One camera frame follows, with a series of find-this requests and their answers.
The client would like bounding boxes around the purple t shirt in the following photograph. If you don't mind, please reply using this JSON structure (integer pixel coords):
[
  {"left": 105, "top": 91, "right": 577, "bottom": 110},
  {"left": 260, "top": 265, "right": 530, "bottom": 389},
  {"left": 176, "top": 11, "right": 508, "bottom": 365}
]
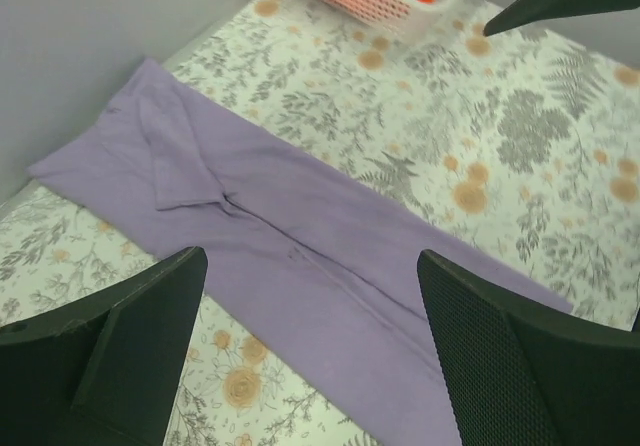
[{"left": 29, "top": 60, "right": 570, "bottom": 445}]

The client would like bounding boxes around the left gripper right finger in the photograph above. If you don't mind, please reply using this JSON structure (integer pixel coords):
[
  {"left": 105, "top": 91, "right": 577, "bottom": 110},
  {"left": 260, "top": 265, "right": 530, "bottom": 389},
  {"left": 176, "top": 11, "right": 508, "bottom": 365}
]
[{"left": 417, "top": 250, "right": 639, "bottom": 445}]

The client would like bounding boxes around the floral table mat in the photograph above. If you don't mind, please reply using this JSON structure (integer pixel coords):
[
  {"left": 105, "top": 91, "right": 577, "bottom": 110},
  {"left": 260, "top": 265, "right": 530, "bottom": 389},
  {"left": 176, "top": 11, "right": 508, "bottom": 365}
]
[{"left": 1, "top": 0, "right": 639, "bottom": 445}]

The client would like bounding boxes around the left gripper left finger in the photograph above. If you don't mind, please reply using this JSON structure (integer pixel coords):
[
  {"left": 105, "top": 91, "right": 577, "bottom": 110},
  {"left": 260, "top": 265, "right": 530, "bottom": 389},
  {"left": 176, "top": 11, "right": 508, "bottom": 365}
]
[{"left": 1, "top": 247, "right": 207, "bottom": 445}]

